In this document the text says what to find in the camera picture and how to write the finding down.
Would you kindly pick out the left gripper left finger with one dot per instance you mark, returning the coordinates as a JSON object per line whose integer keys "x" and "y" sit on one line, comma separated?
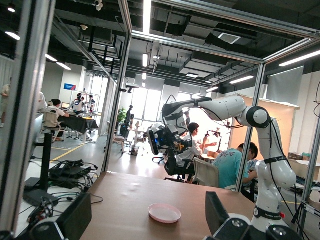
{"x": 75, "y": 217}

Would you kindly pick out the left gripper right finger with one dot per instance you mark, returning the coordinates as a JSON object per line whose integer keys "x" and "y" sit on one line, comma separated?
{"x": 216, "y": 215}

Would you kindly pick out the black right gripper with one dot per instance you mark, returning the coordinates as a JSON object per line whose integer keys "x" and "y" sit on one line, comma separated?
{"x": 166, "y": 137}

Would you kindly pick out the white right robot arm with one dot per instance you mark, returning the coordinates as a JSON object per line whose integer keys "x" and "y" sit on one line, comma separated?
{"x": 272, "y": 172}

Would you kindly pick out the seated person white shirt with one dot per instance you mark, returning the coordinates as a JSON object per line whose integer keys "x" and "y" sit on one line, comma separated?
{"x": 191, "y": 150}
{"x": 53, "y": 112}

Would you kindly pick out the black office chair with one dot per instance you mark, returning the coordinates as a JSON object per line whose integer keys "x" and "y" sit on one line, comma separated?
{"x": 171, "y": 165}

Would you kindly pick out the white mesh chair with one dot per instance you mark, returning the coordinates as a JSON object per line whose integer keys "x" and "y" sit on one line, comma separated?
{"x": 206, "y": 172}

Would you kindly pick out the person in teal shirt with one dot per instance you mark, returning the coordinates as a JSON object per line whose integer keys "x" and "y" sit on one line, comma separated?
{"x": 230, "y": 165}

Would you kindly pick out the pink plate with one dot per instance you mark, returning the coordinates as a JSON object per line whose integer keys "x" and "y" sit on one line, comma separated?
{"x": 165, "y": 213}

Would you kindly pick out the green potted plant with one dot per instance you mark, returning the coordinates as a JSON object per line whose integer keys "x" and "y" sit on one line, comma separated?
{"x": 122, "y": 115}

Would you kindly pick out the linear ceiling light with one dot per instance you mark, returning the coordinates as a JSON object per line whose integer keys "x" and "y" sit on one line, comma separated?
{"x": 241, "y": 79}
{"x": 147, "y": 15}
{"x": 300, "y": 58}

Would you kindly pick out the black draped table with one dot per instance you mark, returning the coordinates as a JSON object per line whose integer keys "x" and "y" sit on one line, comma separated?
{"x": 80, "y": 123}

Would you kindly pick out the beige backdrop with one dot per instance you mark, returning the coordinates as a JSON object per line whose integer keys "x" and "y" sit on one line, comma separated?
{"x": 282, "y": 120}

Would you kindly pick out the white humanoid robot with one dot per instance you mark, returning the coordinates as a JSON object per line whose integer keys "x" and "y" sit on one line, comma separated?
{"x": 79, "y": 105}

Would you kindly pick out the grey roller screen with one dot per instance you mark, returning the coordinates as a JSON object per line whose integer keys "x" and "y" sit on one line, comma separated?
{"x": 285, "y": 87}

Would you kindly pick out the person in beige shirt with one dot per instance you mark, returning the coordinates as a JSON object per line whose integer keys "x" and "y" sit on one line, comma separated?
{"x": 5, "y": 95}

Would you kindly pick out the black mounted camera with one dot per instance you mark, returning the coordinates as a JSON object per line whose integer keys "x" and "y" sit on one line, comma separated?
{"x": 131, "y": 86}

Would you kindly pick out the aluminium frame post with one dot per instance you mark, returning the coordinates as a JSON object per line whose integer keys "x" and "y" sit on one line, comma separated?
{"x": 312, "y": 170}
{"x": 120, "y": 87}
{"x": 22, "y": 100}
{"x": 257, "y": 85}

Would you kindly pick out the aluminium frame beam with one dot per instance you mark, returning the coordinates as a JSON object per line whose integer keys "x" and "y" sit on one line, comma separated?
{"x": 200, "y": 48}
{"x": 82, "y": 50}
{"x": 250, "y": 20}
{"x": 292, "y": 50}

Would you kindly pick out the blue wall sign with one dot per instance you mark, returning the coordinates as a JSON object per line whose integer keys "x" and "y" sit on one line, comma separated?
{"x": 70, "y": 86}

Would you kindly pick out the white ceiling camera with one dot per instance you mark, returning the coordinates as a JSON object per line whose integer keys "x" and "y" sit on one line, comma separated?
{"x": 98, "y": 3}

